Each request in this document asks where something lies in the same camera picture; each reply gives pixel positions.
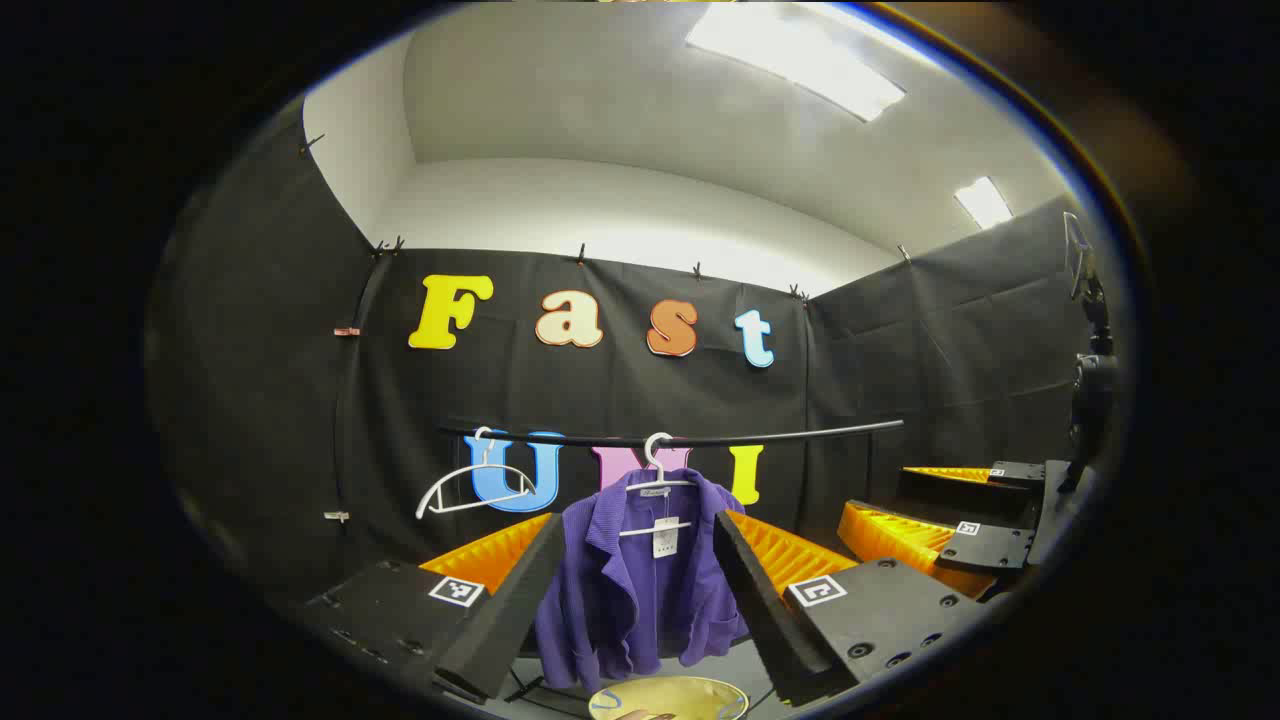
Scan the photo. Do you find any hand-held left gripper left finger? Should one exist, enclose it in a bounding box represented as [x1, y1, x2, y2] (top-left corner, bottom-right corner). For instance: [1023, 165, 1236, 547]
[300, 512, 568, 706]

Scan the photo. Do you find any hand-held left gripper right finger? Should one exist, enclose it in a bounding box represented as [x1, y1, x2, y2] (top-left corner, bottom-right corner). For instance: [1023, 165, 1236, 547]
[712, 508, 988, 706]

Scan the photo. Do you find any purple ribbed jacket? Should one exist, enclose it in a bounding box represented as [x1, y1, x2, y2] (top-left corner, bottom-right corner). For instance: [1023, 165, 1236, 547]
[533, 468, 751, 693]

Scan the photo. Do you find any round beige laundry hamper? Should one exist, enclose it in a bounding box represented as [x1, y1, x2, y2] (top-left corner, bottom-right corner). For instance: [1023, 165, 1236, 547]
[588, 676, 751, 720]

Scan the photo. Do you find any white plastic hanger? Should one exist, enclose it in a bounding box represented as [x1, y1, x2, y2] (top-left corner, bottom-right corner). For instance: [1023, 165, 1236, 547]
[618, 432, 699, 539]
[415, 427, 541, 521]

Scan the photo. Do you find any small ceiling light panel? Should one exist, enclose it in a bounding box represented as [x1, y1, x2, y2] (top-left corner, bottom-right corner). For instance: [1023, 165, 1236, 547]
[953, 177, 1015, 231]

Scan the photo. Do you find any black rack pole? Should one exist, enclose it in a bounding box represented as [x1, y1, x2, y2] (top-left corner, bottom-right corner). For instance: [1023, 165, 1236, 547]
[333, 240, 399, 531]

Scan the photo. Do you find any large ceiling light panel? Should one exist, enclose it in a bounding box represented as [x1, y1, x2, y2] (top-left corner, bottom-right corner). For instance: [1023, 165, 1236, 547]
[685, 3, 907, 124]

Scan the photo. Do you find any black clothes rail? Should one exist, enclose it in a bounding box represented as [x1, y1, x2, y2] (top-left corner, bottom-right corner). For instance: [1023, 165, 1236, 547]
[440, 419, 906, 449]

